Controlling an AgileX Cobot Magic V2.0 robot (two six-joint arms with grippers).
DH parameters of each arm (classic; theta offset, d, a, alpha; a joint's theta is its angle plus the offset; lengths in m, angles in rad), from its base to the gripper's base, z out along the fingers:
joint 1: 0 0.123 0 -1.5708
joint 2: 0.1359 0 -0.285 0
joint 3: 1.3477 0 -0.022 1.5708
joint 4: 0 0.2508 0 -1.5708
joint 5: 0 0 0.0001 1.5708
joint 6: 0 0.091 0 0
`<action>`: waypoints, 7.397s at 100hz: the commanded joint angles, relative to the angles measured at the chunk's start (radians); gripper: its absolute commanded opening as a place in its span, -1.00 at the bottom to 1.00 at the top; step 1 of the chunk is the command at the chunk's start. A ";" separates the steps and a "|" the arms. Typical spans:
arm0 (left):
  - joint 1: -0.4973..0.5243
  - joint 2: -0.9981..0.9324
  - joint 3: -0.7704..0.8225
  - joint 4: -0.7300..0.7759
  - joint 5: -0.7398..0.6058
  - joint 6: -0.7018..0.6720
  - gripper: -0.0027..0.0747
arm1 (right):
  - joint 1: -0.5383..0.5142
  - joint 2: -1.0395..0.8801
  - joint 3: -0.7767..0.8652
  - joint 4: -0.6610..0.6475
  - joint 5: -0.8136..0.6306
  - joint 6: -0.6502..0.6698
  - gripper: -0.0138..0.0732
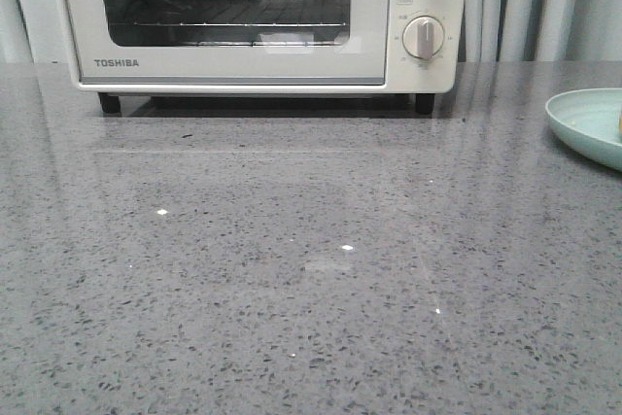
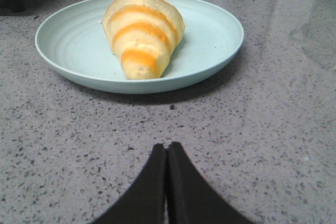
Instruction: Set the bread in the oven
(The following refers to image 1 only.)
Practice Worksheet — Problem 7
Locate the glass oven door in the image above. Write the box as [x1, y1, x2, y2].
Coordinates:
[55, 0, 394, 86]

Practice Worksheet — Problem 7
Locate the lower oven knob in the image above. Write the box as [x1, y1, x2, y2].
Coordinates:
[402, 16, 444, 60]

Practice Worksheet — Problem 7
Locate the white Toshiba toaster oven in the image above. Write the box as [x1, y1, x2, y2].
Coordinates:
[56, 0, 464, 114]

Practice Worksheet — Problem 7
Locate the grey curtain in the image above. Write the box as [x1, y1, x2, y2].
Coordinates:
[1, 0, 621, 63]

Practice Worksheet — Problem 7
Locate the light green plate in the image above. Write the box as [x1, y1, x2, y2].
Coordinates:
[545, 87, 621, 171]

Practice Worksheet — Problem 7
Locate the wire oven rack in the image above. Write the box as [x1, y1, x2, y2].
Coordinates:
[108, 0, 351, 47]

